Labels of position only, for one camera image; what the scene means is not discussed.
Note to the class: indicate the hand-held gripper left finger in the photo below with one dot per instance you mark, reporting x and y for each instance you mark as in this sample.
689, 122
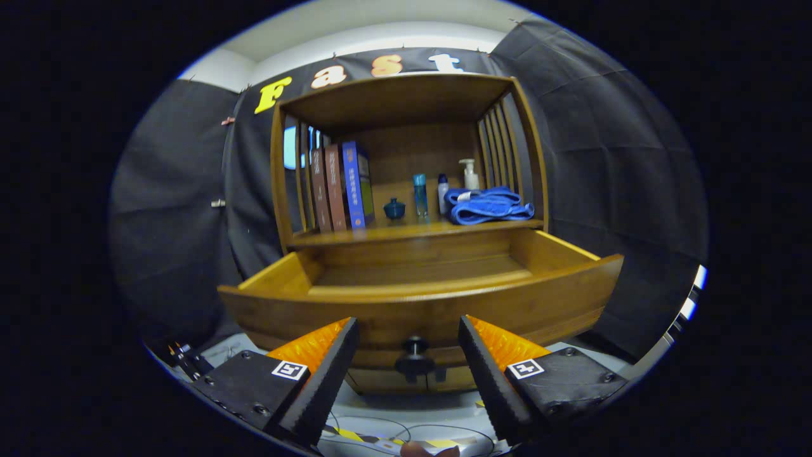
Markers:
327, 374

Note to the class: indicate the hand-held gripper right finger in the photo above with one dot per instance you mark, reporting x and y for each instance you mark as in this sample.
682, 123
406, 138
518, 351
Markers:
488, 374

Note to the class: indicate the wooden drawer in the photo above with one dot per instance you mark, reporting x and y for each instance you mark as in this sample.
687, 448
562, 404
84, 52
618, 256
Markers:
507, 304

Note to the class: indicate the wooden countertop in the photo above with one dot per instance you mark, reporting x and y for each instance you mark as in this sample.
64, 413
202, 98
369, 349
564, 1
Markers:
393, 232

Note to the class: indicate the wooden cabinet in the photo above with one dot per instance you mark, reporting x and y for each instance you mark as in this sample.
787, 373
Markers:
406, 101

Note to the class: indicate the yellow black striped tape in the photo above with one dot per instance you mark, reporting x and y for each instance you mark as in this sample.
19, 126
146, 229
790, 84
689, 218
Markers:
380, 440

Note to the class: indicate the blue folded towel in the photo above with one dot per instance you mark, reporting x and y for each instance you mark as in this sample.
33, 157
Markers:
488, 206

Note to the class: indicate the small blue lidded bowl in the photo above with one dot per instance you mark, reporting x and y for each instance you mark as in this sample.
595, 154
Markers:
394, 209

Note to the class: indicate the white bottle dark blue cap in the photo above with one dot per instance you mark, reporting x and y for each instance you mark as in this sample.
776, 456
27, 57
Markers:
443, 198

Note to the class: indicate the brown book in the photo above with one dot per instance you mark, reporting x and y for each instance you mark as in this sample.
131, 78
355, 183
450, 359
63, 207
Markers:
336, 190
319, 190

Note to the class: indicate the blue book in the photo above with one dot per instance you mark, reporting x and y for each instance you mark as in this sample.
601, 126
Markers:
353, 187

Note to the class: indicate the teal glass bottle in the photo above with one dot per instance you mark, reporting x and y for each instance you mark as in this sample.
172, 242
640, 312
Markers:
420, 198

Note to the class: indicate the white pump bottle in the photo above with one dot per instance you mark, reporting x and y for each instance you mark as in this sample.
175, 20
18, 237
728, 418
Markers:
471, 179

